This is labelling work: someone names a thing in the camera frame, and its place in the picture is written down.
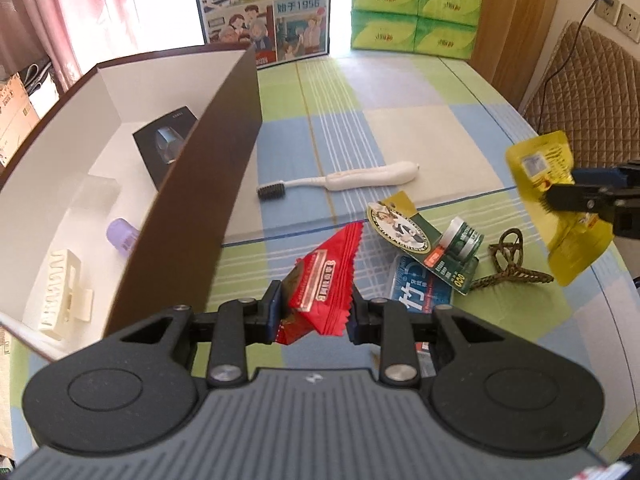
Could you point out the beige wall socket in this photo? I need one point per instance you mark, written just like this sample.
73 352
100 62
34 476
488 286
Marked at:
607 7
629 22

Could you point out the clear plastic case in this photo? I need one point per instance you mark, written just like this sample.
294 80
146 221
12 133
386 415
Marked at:
95 195

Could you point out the white toothbrush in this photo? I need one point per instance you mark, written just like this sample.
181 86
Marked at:
370 176

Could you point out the stack of green tissue packs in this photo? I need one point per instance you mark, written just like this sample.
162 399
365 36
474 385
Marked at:
415 10

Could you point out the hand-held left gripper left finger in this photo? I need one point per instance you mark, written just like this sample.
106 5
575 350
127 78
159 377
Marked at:
274 305

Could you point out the wooden cabinet panel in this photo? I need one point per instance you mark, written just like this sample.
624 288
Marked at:
520 25

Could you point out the small black box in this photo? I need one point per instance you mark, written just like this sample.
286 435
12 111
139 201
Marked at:
160 145

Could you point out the blue toothpick box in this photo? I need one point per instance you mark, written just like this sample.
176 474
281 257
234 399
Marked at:
417 285

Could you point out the red snack packet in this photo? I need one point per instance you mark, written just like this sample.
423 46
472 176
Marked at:
325 280

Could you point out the small purple container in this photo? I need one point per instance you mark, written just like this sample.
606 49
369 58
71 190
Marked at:
121 235

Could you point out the checked cloth desktop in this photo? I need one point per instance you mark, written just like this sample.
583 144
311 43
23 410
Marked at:
400 130

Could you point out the leopard hair claw clip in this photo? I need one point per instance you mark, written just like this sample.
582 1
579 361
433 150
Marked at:
522 275

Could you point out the pink curtain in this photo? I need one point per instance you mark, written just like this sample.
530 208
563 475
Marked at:
75 10

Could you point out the printed cardboard box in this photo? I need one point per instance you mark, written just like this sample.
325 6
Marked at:
12 115

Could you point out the white plastic buckets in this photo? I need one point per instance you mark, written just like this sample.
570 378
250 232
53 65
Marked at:
40 85

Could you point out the cream hair claw clip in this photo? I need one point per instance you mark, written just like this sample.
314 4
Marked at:
57 290

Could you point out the blue printed milk carton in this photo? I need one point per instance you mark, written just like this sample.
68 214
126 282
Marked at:
260 15

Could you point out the brown quilted chair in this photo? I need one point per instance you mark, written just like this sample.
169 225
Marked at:
590 90

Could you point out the green balm card pack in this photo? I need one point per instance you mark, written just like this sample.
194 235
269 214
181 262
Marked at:
400 225

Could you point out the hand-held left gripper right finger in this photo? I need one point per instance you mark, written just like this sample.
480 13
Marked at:
357 320

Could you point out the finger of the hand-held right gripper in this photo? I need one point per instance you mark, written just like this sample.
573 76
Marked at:
570 199
597 177

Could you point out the yellow snack packet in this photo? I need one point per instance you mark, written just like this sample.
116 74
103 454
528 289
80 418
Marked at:
535 160

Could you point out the brown cardboard storage box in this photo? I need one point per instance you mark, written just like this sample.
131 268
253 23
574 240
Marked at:
200 200

